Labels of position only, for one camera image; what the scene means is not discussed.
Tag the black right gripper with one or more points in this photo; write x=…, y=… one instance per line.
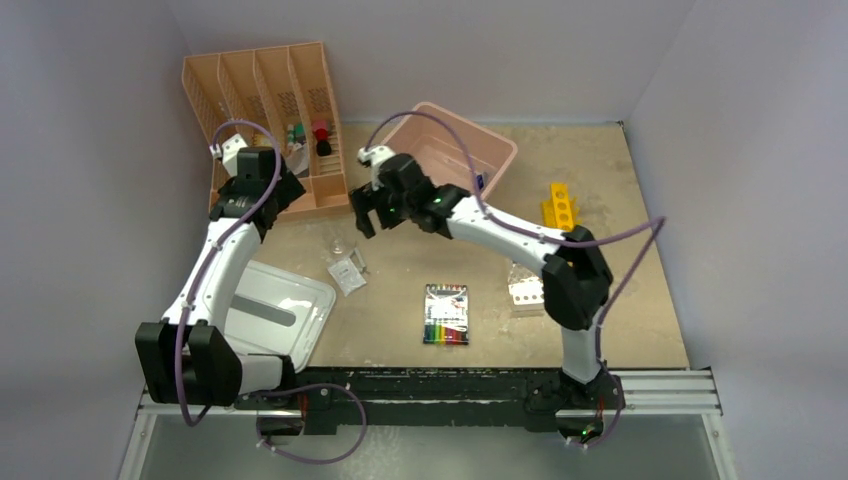
x=366, y=199

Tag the small clear glass beaker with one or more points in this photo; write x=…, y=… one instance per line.
x=339, y=248

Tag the white sachet packet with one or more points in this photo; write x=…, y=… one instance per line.
x=347, y=275

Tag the pink plastic bin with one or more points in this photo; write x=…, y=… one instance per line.
x=452, y=156

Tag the white plastic lid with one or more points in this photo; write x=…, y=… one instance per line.
x=278, y=312

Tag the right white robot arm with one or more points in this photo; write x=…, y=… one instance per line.
x=576, y=279

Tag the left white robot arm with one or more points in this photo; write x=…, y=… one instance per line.
x=185, y=357

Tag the red black stamp right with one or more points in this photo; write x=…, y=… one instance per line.
x=320, y=129

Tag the clear ruler set packet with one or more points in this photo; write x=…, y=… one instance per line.
x=297, y=161

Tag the green grey eraser block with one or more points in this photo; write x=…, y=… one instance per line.
x=299, y=132

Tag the coloured marker pen pack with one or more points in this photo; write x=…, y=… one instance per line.
x=446, y=314

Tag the peach plastic desk organizer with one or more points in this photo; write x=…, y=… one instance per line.
x=270, y=88

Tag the clear plastic well tray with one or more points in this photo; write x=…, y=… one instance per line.
x=525, y=290

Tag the yellow test tube rack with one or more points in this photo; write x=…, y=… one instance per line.
x=559, y=209

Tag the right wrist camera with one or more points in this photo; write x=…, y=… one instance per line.
x=373, y=158

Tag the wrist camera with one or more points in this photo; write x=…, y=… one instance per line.
x=373, y=158
x=228, y=147

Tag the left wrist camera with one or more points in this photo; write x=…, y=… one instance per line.
x=228, y=147

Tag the black aluminium base frame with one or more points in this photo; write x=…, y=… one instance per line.
x=645, y=422

